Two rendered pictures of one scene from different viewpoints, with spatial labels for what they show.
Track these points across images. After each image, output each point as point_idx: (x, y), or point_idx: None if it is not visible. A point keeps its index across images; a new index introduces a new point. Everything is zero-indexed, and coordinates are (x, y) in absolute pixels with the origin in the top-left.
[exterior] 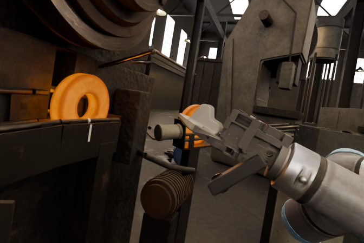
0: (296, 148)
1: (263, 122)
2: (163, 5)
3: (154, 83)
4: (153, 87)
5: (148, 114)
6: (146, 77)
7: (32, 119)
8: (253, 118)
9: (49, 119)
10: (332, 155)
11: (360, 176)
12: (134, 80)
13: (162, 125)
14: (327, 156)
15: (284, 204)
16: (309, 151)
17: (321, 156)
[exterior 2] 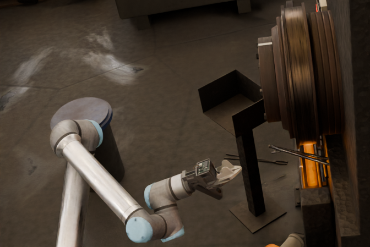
0: (181, 173)
1: (195, 173)
2: (265, 120)
3: (340, 240)
4: (340, 243)
5: (302, 218)
6: (337, 218)
7: (315, 151)
8: (200, 162)
9: (315, 158)
10: (148, 221)
11: (156, 184)
12: (334, 203)
13: (292, 235)
14: (150, 224)
15: (182, 228)
16: (175, 176)
17: (170, 180)
